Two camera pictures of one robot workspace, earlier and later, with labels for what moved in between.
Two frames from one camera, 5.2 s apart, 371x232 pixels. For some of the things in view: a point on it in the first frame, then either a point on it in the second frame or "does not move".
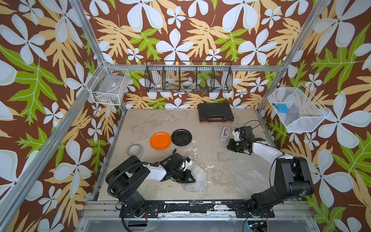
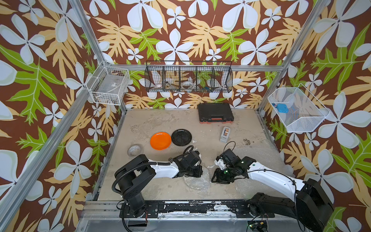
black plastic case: [214, 113] does not move
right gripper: [230, 145] → [218, 178]
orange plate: [160, 140] does not move
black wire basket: [188, 76] does not move
